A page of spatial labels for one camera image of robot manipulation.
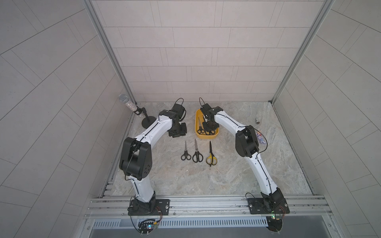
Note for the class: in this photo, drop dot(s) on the black bladed black scissors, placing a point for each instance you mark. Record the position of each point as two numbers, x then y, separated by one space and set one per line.
197 157

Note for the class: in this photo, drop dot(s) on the yellow handled scissors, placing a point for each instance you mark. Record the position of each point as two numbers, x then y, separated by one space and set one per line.
211 159

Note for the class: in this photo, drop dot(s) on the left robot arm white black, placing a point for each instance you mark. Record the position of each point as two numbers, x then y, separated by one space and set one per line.
136 157

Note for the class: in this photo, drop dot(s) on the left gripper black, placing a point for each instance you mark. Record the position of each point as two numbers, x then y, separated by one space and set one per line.
182 132

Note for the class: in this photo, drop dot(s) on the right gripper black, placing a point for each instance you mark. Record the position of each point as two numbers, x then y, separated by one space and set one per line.
207 128

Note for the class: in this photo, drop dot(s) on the large black handled scissors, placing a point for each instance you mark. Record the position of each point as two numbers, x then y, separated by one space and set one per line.
204 128

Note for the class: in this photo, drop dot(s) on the glitter microphone on black stand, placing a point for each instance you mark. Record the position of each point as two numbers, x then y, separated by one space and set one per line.
147 121

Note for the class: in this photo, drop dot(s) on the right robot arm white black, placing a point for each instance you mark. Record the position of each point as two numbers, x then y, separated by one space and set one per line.
247 146

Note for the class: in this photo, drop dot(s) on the circuit board with wires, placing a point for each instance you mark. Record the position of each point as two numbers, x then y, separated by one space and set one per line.
274 224
147 226

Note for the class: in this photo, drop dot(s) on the purple plush toy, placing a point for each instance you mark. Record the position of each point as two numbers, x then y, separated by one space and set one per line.
261 138

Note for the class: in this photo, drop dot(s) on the yellow plastic storage box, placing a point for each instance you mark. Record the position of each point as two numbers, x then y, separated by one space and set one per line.
199 114

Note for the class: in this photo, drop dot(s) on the aluminium mounting rail frame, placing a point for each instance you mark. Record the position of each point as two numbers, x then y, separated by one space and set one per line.
177 206

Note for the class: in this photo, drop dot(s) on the left circuit board with wires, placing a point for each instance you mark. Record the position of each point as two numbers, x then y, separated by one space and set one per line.
147 226

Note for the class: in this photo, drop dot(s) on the small black handled scissors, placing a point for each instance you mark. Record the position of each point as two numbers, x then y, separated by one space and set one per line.
186 155

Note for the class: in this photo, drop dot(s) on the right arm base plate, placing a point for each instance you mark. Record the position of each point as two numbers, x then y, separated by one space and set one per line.
264 206

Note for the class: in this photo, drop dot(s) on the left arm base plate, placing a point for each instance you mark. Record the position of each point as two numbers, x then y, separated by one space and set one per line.
153 208

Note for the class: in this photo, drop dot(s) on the right circuit board with wires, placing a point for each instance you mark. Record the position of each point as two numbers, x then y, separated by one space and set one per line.
274 224

